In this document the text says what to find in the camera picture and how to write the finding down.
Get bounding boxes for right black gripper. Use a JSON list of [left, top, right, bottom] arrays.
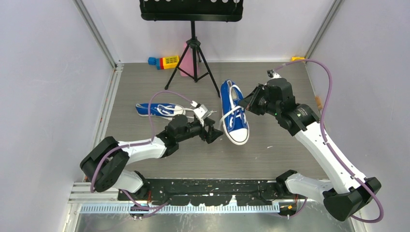
[[238, 83, 280, 117]]

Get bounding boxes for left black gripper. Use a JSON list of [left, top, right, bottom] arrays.
[[176, 117, 223, 144]]

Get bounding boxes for blue sneaker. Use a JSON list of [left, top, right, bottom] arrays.
[[219, 79, 249, 145], [135, 102, 217, 121]]

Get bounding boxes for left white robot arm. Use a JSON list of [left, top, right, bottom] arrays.
[[80, 115, 223, 200]]

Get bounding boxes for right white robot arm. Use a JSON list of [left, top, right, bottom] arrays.
[[238, 78, 381, 221]]

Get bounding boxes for small wooden block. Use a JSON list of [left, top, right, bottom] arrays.
[[315, 96, 323, 111]]

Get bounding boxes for yellow corner block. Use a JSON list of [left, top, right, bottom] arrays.
[[291, 57, 305, 62]]

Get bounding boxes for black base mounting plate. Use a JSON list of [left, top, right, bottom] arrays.
[[117, 179, 303, 206]]

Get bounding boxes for black music stand tripod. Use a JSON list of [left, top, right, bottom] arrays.
[[139, 0, 243, 97]]

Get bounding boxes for pink foam block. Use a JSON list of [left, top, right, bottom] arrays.
[[179, 43, 194, 76]]

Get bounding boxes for colourful toy block phone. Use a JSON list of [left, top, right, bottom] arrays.
[[148, 56, 179, 70]]

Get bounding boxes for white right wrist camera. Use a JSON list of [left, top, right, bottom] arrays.
[[266, 70, 282, 79]]

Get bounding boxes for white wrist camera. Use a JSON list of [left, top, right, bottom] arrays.
[[266, 70, 282, 79], [190, 101, 211, 126]]

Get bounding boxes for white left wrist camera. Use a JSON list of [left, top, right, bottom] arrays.
[[190, 101, 211, 126]]

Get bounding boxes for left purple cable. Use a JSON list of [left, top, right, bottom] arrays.
[[89, 90, 199, 193]]

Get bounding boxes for purple cable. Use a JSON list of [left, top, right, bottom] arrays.
[[274, 59, 384, 224], [89, 90, 199, 193]]

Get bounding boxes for aluminium frame rail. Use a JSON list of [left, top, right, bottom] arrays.
[[68, 182, 118, 203]]

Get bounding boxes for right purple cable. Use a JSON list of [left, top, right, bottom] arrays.
[[274, 59, 384, 224]]

